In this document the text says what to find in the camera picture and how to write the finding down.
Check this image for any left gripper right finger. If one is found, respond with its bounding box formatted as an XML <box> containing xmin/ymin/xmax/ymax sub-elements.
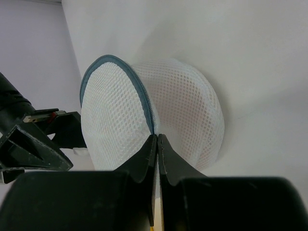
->
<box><xmin>157</xmin><ymin>135</ymin><xmax>308</xmax><ymax>231</ymax></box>

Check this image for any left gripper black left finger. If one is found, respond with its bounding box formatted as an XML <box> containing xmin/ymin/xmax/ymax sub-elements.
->
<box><xmin>0</xmin><ymin>135</ymin><xmax>157</xmax><ymax>231</ymax></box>

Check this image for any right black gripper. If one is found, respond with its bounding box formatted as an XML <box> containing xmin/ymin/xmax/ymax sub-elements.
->
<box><xmin>0</xmin><ymin>74</ymin><xmax>86</xmax><ymax>184</ymax></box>

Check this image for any clear mesh laundry bag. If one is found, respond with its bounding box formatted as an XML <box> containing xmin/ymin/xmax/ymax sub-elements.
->
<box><xmin>80</xmin><ymin>55</ymin><xmax>225</xmax><ymax>171</ymax></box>

